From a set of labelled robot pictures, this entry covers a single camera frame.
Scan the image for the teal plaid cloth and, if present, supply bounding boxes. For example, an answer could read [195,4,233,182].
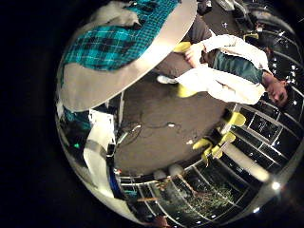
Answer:
[62,0,182,72]

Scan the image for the yellow chair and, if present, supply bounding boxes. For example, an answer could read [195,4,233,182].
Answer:
[226,111,247,127]
[172,41,200,99]
[192,137,214,165]

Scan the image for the person in white jacket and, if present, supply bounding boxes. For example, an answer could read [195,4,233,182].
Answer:
[151,13,297,109]

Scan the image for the yellow machine parts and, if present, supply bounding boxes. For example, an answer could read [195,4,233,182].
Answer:
[211,131,238,160]

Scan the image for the white round column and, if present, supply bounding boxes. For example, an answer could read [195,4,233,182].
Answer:
[221,142,272,183]

